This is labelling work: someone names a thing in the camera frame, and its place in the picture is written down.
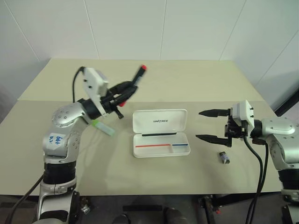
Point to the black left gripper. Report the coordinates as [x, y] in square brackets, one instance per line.
[109, 105]

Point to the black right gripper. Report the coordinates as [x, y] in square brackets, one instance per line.
[234, 129]

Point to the red capped black marker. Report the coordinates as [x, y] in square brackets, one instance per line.
[142, 69]

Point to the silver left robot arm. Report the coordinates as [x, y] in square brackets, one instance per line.
[63, 116]

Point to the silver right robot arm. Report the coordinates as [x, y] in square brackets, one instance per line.
[278, 127]

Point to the green marker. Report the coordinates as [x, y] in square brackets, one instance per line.
[102, 127]

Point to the white pencil case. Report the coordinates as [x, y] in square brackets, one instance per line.
[161, 135]

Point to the small black eraser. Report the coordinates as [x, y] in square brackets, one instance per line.
[224, 157]

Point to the black table clamp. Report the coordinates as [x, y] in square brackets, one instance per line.
[210, 206]

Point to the dark rounded shape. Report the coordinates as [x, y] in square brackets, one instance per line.
[121, 219]
[174, 215]

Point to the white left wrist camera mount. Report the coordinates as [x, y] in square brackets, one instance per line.
[93, 85]

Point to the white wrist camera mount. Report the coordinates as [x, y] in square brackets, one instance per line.
[244, 112]
[93, 85]

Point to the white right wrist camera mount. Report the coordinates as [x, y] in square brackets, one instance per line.
[244, 112]

